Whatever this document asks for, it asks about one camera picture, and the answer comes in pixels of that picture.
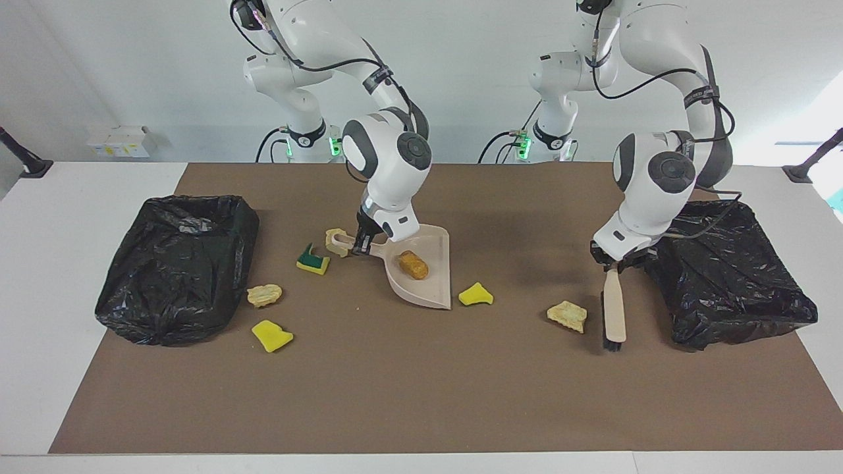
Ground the pale beige bread chunk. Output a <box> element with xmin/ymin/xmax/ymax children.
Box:
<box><xmin>325</xmin><ymin>228</ymin><xmax>356</xmax><ymax>258</ymax></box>

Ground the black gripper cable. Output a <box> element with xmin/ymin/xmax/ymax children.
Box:
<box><xmin>229</xmin><ymin>0</ymin><xmax>422</xmax><ymax>132</ymax></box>
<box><xmin>589</xmin><ymin>13</ymin><xmax>744</xmax><ymax>239</ymax></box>

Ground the tan ridged pastry piece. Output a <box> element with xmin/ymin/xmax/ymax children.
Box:
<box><xmin>247</xmin><ymin>284</ymin><xmax>283</xmax><ymax>308</ymax></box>

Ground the large yellow sponge piece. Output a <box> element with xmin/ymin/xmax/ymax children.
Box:
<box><xmin>252</xmin><ymin>319</ymin><xmax>294</xmax><ymax>354</ymax></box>

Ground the brown table mat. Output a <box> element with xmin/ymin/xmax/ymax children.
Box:
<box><xmin>49</xmin><ymin>163</ymin><xmax>843</xmax><ymax>455</ymax></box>

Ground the black plastic bag bin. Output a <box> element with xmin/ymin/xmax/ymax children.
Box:
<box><xmin>642</xmin><ymin>199</ymin><xmax>819</xmax><ymax>351</ymax></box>
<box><xmin>95</xmin><ymin>194</ymin><xmax>260</xmax><ymax>348</ymax></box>

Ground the yellow and green sponge piece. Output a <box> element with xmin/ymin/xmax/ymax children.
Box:
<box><xmin>296</xmin><ymin>243</ymin><xmax>331</xmax><ymax>276</ymax></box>

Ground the beige hand brush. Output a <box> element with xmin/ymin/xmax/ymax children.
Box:
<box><xmin>601</xmin><ymin>267</ymin><xmax>627</xmax><ymax>352</ymax></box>

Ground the tan layered pastry chunk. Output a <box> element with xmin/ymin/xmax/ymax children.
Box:
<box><xmin>547</xmin><ymin>300</ymin><xmax>588</xmax><ymax>334</ymax></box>

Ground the black base power cable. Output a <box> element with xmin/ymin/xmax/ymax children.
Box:
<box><xmin>256</xmin><ymin>127</ymin><xmax>290</xmax><ymax>163</ymax></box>
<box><xmin>477</xmin><ymin>99</ymin><xmax>544</xmax><ymax>164</ymax></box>

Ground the brown potato-shaped bread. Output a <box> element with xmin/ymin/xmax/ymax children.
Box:
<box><xmin>398</xmin><ymin>250</ymin><xmax>429</xmax><ymax>280</ymax></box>

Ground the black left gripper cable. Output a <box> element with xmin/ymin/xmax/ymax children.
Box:
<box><xmin>589</xmin><ymin>13</ymin><xmax>744</xmax><ymax>239</ymax></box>

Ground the white cardboard box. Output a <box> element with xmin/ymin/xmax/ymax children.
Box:
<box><xmin>107</xmin><ymin>126</ymin><xmax>159</xmax><ymax>159</ymax></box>

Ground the small yellow sponge piece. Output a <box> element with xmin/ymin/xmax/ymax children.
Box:
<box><xmin>458</xmin><ymin>282</ymin><xmax>494</xmax><ymax>307</ymax></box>

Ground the beige plastic dustpan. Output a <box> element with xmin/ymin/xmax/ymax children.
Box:
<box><xmin>327</xmin><ymin>224</ymin><xmax>452</xmax><ymax>311</ymax></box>

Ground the black camera stand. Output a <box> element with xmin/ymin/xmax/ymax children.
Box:
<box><xmin>0</xmin><ymin>126</ymin><xmax>53</xmax><ymax>179</ymax></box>
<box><xmin>782</xmin><ymin>128</ymin><xmax>843</xmax><ymax>184</ymax></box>

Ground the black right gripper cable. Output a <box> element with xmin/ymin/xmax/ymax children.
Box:
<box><xmin>229</xmin><ymin>0</ymin><xmax>422</xmax><ymax>132</ymax></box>

